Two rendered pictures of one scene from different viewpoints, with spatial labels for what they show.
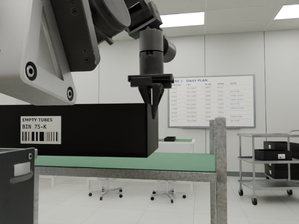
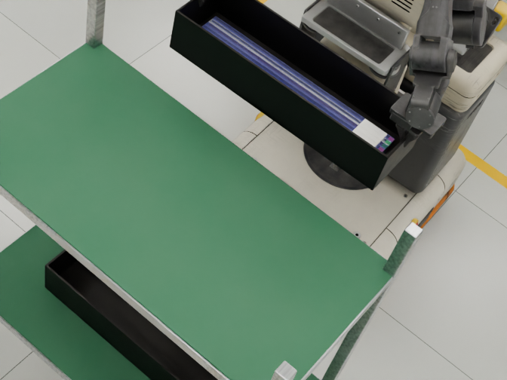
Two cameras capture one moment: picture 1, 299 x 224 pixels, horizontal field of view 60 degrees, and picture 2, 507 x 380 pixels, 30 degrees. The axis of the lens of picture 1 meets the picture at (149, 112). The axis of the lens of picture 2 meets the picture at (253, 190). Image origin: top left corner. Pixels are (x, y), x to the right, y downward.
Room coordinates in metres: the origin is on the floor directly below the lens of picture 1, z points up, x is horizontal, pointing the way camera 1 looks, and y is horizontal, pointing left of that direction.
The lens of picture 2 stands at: (2.10, 0.63, 2.57)
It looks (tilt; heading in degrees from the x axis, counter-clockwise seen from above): 52 degrees down; 195
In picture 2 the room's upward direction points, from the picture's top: 17 degrees clockwise
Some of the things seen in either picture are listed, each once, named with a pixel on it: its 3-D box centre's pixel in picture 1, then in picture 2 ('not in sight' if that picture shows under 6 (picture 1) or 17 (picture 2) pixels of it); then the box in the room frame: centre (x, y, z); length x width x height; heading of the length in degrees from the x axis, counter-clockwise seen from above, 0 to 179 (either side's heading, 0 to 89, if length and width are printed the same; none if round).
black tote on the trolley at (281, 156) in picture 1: (272, 154); not in sight; (3.75, -1.77, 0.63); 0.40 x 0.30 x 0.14; 93
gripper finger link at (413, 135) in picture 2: not in sight; (407, 127); (0.70, 0.54, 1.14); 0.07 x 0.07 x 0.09; 81
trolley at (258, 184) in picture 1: (275, 164); not in sight; (3.75, -1.81, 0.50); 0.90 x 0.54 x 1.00; 93
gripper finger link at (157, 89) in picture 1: (147, 99); not in sight; (0.61, 0.00, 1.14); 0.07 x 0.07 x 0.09; 81
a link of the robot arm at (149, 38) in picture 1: (152, 43); not in sight; (0.61, -0.01, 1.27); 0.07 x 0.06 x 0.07; 155
